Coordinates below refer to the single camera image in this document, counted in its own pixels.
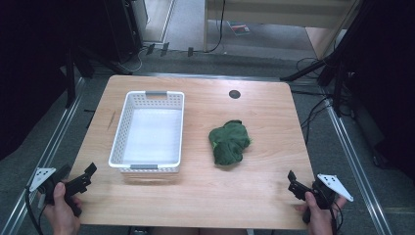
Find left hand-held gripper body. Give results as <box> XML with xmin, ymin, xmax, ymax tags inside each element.
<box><xmin>28</xmin><ymin>164</ymin><xmax>83</xmax><ymax>218</ymax></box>

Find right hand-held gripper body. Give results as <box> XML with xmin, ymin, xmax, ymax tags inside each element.
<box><xmin>301</xmin><ymin>172</ymin><xmax>354</xmax><ymax>225</ymax></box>

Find white plastic basket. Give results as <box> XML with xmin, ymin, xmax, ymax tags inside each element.
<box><xmin>108</xmin><ymin>90</ymin><xmax>186</xmax><ymax>174</ymax></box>

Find green cloth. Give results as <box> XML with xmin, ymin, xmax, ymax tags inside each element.
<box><xmin>207</xmin><ymin>119</ymin><xmax>252</xmax><ymax>166</ymax></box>

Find person's right hand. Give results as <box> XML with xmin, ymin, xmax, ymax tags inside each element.
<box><xmin>295</xmin><ymin>191</ymin><xmax>348</xmax><ymax>235</ymax></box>

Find person's left hand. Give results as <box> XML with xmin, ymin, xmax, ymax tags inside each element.
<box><xmin>41</xmin><ymin>181</ymin><xmax>83</xmax><ymax>235</ymax></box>

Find black metal stand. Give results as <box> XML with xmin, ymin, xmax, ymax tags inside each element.
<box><xmin>64</xmin><ymin>45</ymin><xmax>133</xmax><ymax>110</ymax></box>

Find black tripod stand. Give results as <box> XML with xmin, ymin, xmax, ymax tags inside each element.
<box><xmin>279</xmin><ymin>0</ymin><xmax>376</xmax><ymax>118</ymax></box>

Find dark curtain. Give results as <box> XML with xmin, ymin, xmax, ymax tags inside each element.
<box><xmin>339</xmin><ymin>0</ymin><xmax>415</xmax><ymax>181</ymax></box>
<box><xmin>0</xmin><ymin>0</ymin><xmax>109</xmax><ymax>162</ymax></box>

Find black equipment case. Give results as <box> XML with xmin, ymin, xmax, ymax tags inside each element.
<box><xmin>103</xmin><ymin>0</ymin><xmax>145</xmax><ymax>64</ymax></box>

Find book with red cover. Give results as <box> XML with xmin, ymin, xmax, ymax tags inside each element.
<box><xmin>228</xmin><ymin>21</ymin><xmax>252</xmax><ymax>36</ymax></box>

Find light wooden cabinet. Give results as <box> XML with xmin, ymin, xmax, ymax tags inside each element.
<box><xmin>203</xmin><ymin>0</ymin><xmax>361</xmax><ymax>61</ymax></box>

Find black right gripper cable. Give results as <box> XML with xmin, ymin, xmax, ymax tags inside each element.
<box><xmin>328</xmin><ymin>201</ymin><xmax>345</xmax><ymax>235</ymax></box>

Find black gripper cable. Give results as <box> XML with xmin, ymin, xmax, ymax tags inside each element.
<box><xmin>328</xmin><ymin>201</ymin><xmax>345</xmax><ymax>235</ymax></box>
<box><xmin>24</xmin><ymin>186</ymin><xmax>45</xmax><ymax>235</ymax></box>

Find metal floor rail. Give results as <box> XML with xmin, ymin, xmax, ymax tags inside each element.
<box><xmin>0</xmin><ymin>76</ymin><xmax>87</xmax><ymax>235</ymax></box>
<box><xmin>320</xmin><ymin>87</ymin><xmax>395</xmax><ymax>235</ymax></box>

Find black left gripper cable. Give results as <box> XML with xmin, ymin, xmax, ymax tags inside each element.
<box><xmin>24</xmin><ymin>186</ymin><xmax>45</xmax><ymax>235</ymax></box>

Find black floor cables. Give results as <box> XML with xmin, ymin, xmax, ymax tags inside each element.
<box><xmin>289</xmin><ymin>57</ymin><xmax>356</xmax><ymax>146</ymax></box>

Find white floor cable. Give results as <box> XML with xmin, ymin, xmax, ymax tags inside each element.
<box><xmin>117</xmin><ymin>45</ymin><xmax>145</xmax><ymax>73</ymax></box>

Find black hanging cable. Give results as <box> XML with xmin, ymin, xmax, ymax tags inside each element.
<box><xmin>205</xmin><ymin>0</ymin><xmax>227</xmax><ymax>54</ymax></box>

